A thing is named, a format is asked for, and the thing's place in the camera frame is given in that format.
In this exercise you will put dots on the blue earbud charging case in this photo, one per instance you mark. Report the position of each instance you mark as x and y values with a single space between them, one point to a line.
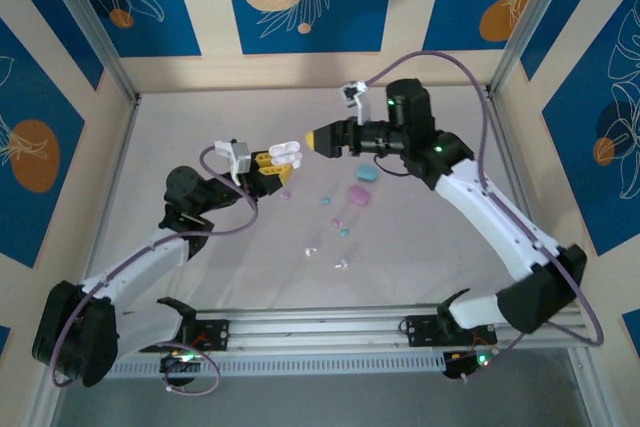
366 174

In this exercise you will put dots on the pink earbud charging case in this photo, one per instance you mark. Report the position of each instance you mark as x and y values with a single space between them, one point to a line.
358 195

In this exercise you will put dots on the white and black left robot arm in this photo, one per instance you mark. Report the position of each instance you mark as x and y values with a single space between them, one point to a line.
145 272

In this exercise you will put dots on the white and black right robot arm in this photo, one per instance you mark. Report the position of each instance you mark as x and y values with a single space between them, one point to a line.
480 217

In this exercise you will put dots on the black controller board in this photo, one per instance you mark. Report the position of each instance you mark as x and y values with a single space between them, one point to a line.
460 364
180 367

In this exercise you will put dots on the aluminium side rail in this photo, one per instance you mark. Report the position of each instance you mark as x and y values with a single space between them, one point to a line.
117 167
500 117

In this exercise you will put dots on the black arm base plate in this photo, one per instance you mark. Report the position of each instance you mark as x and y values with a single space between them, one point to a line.
215 334
422 329

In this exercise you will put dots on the aluminium frame post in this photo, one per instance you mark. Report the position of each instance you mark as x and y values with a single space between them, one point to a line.
90 22
531 22

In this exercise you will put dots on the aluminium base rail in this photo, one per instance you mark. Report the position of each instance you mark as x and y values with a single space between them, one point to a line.
320 327

